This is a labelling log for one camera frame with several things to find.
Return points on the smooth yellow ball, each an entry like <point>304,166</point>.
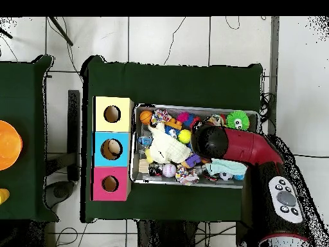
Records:
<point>184,136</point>

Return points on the cream yellow cloth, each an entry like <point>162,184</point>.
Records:
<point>167,149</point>

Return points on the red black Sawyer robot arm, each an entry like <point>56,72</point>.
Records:
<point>246,146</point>

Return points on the shallow metal mesh bin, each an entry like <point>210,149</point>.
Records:
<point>164,180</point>

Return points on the wooden box with three holes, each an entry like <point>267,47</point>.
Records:
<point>102,159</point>

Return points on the green spiky ball with eyes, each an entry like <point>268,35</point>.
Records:
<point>232,118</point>

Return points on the pink spiky ball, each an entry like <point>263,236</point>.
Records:
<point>182,117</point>

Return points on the mint green cloth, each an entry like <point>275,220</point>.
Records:
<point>226,166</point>

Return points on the dark green table cloth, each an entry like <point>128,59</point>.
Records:
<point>180,85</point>
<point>23,92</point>

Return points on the small toy soccer ball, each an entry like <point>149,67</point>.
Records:
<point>226,176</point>

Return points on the white toy baseball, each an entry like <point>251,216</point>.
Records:
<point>169,170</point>

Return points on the orange toy basketball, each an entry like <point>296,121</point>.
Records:
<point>146,117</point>

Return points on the crushed clear water bottle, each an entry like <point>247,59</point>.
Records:
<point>145,142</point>

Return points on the crushed black drink can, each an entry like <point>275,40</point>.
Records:
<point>155,169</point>

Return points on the black upright panel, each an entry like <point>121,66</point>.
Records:
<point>73,128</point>

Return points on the black tripod leg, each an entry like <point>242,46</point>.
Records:
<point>6,34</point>
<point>61,31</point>

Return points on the orange bowl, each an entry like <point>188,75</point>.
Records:
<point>9,145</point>

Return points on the small yellow object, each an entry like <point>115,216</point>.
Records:
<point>3,196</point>

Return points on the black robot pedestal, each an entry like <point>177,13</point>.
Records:
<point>167,236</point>

